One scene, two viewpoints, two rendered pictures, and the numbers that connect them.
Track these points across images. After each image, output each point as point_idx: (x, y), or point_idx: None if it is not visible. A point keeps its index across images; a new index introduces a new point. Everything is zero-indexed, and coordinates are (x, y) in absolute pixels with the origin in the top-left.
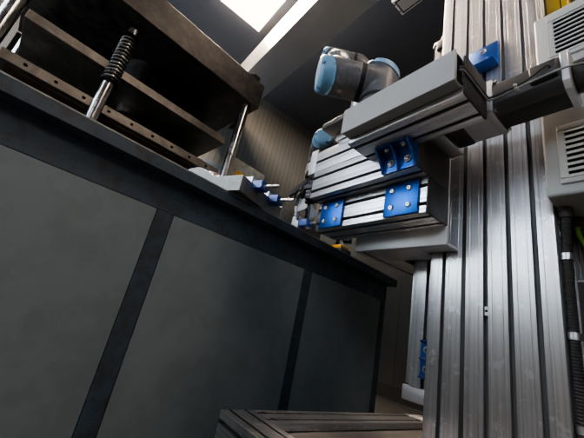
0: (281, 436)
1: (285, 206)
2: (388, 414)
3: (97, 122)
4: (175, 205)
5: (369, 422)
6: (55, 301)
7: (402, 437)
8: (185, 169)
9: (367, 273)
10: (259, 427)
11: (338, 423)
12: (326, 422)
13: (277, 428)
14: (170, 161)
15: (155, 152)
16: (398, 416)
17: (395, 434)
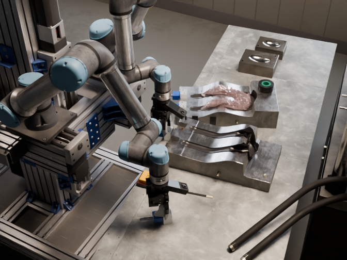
0: (131, 165)
1: (180, 118)
2: (98, 241)
3: (208, 59)
4: None
5: (107, 212)
6: None
7: (91, 221)
8: (196, 80)
9: None
10: (140, 166)
11: (120, 197)
12: (124, 192)
13: (136, 170)
14: (199, 76)
15: (201, 71)
16: (92, 245)
17: (94, 223)
